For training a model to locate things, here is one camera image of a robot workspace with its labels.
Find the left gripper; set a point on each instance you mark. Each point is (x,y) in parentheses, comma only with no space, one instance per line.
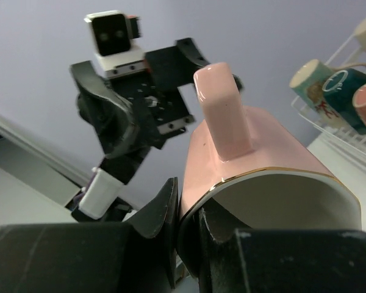
(140,105)

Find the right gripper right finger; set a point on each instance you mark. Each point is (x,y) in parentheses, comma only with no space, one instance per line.
(220,267)

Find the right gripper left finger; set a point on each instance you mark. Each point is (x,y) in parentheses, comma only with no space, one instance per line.
(149,257)

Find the light pink mug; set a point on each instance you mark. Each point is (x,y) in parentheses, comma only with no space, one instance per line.
(244,159)

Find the floral beige mug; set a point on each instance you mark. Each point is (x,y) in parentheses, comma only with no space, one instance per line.
(308,82)

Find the dark green mug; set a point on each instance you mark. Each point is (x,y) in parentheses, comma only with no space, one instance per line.
(338,92)

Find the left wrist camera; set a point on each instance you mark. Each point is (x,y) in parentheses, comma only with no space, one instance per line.
(114,34)

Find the aluminium rail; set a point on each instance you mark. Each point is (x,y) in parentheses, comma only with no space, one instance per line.
(43,150)

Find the white wire dish rack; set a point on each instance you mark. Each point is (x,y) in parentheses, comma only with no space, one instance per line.
(345,138)

